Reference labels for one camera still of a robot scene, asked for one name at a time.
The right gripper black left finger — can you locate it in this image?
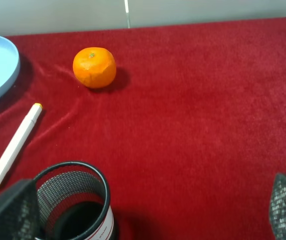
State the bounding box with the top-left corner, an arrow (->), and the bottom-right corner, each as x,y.
0,179 -> 39,240

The black mesh pen holder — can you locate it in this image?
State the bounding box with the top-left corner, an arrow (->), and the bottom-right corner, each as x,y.
34,161 -> 118,240

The white marker with yellow caps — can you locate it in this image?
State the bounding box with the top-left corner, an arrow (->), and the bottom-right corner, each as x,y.
0,103 -> 42,184

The red velvet tablecloth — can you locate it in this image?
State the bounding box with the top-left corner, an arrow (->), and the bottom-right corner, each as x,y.
0,18 -> 286,240

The orange tangerine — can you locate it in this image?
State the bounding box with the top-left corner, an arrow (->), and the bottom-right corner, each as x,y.
72,47 -> 117,89

